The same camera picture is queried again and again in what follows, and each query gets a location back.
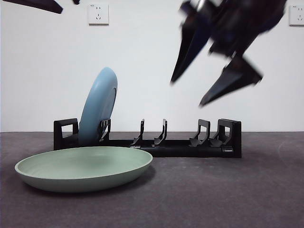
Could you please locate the light blue round plate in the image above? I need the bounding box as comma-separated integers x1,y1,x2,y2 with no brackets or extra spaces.
78,66,119,147

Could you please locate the pale green round plate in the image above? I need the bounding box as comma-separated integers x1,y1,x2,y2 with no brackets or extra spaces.
14,146,153,193

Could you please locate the black plastic plate rack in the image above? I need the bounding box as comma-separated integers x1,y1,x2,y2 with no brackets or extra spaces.
53,118,242,159

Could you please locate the white wall socket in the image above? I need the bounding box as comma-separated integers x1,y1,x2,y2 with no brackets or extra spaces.
88,3,110,26
288,4,304,27

